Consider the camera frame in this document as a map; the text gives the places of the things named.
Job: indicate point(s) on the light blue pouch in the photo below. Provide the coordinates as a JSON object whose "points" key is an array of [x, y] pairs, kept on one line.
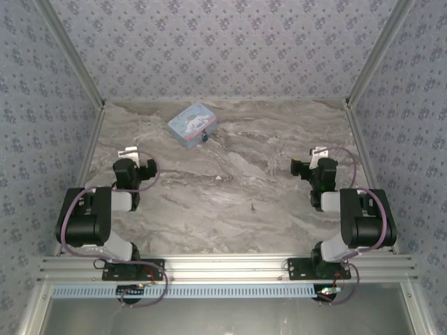
{"points": [[191, 126]]}

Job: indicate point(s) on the small padlock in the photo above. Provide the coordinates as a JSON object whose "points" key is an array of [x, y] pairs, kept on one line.
{"points": [[204, 137]]}

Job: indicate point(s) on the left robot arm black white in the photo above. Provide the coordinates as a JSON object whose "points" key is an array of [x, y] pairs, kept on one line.
{"points": [[87, 223]]}

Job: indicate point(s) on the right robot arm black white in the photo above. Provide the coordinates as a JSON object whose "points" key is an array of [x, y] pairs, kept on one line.
{"points": [[370, 227]]}

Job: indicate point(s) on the small circuit board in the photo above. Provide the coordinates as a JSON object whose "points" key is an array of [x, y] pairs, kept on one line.
{"points": [[328, 291]]}

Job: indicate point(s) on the right silver camera bracket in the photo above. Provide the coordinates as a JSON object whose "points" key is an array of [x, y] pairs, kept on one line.
{"points": [[318, 153]]}

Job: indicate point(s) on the silver camera bracket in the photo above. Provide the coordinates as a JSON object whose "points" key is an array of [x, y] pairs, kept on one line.
{"points": [[318, 153], [128, 153]]}

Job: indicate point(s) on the left silver camera bracket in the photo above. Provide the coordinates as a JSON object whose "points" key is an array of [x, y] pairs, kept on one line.
{"points": [[128, 153]]}

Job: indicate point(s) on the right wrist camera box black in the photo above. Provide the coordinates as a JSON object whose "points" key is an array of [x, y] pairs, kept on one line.
{"points": [[299, 168]]}

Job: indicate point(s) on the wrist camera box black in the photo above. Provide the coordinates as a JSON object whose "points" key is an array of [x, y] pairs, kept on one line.
{"points": [[299, 168], [151, 168]]}

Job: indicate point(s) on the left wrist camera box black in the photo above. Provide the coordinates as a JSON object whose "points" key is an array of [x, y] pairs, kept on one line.
{"points": [[151, 168]]}

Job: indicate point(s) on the aluminium table side rail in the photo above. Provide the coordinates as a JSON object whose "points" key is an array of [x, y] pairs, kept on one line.
{"points": [[82, 178], [370, 174]]}

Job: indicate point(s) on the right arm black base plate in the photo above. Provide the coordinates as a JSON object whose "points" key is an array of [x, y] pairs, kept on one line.
{"points": [[298, 269]]}

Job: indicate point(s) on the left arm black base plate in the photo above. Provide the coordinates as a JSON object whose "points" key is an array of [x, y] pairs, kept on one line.
{"points": [[153, 270]]}

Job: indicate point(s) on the aluminium frame post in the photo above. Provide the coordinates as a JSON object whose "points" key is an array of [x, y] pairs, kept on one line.
{"points": [[380, 52], [71, 52]]}

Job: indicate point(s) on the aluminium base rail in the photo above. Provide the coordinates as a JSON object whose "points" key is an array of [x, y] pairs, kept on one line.
{"points": [[227, 267]]}

